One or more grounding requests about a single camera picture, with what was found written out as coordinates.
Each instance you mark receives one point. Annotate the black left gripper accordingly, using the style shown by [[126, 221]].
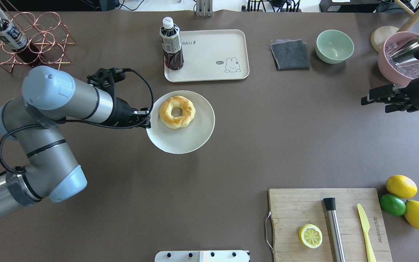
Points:
[[121, 113]]

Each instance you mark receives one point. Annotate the white round plate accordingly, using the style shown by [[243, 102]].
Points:
[[186, 139]]

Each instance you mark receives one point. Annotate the glazed ring donut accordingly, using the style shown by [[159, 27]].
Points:
[[187, 108]]

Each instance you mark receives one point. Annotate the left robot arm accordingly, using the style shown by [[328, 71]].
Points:
[[38, 162]]

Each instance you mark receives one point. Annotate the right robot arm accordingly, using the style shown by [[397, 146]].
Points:
[[396, 99]]

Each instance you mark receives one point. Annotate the dark tea bottle on tray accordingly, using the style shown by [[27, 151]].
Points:
[[170, 35]]

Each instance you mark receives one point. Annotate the cream rabbit tray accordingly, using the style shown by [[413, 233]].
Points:
[[212, 55]]

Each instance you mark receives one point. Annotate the pink ice bowl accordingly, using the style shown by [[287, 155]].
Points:
[[397, 75]]

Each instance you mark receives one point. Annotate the metal ice scoop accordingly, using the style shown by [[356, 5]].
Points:
[[406, 55]]

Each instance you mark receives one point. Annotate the round wooden coaster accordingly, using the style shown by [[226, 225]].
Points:
[[380, 35]]

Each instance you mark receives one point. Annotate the green ceramic bowl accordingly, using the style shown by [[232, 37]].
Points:
[[334, 46]]

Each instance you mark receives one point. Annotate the upper yellow lemon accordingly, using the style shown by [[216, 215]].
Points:
[[401, 186]]

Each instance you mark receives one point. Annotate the green lime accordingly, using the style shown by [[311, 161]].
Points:
[[392, 204]]

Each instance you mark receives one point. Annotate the grey folded cloth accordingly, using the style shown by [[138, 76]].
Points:
[[290, 54]]

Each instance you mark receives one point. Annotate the steel muddler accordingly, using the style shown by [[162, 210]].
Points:
[[335, 234]]

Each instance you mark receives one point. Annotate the yellow plastic knife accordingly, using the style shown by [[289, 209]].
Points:
[[365, 229]]

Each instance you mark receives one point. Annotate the metal clamp at table edge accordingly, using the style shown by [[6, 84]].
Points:
[[204, 8]]

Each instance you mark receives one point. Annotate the wooden cutting board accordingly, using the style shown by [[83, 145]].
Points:
[[291, 208]]

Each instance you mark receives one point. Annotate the half lemon slice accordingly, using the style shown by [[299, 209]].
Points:
[[310, 235]]

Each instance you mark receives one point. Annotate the dark bottle in rack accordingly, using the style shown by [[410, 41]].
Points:
[[19, 43]]

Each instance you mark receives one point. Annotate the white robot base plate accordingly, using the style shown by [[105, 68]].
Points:
[[203, 256]]

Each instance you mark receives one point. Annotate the copper wire bottle rack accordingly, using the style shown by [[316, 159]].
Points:
[[46, 30]]

